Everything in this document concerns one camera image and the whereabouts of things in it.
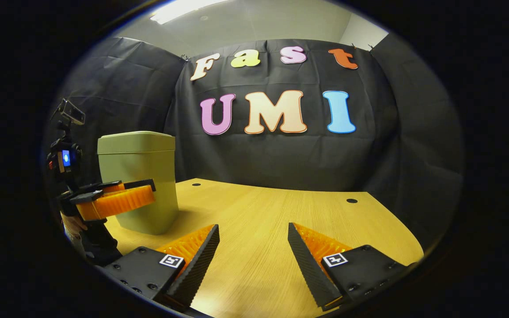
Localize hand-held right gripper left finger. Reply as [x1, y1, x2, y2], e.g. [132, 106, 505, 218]
[97, 223, 220, 310]

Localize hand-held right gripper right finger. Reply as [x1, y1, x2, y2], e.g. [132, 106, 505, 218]
[287, 222, 410, 310]

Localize green desktop garbage bin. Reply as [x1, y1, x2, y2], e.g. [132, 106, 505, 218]
[97, 131, 180, 236]

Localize wooden desktop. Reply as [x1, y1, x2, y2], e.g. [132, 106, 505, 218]
[104, 178, 424, 318]

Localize black backdrop cloth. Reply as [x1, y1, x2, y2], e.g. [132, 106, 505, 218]
[47, 38, 465, 248]

